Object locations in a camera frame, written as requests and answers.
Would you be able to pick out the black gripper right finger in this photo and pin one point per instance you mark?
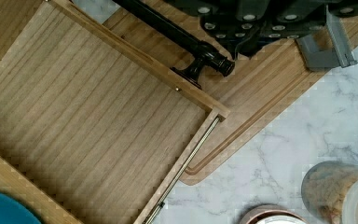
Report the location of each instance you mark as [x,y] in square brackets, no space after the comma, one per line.
[297,18]

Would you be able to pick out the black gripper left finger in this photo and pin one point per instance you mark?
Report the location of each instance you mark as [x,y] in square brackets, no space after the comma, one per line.
[235,24]

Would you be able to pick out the wooden drawer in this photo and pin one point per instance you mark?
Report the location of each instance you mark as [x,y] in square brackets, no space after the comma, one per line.
[95,116]

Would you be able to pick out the wooden drawer cabinet top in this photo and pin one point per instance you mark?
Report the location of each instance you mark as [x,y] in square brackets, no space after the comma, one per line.
[15,185]

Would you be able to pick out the bamboo cutting board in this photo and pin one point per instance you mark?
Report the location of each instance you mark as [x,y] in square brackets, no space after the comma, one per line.
[258,90]

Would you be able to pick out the clear cereal jar white lid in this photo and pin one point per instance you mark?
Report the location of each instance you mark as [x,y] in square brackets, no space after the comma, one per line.
[330,192]

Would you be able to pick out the round canister under wooden lid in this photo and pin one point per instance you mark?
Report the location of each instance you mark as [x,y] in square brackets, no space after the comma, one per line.
[271,214]

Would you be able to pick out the blue plate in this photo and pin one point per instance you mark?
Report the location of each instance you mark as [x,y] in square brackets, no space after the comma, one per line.
[13,212]

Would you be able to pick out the black drawer handle bar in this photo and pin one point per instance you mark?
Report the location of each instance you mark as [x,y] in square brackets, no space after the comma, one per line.
[204,53]

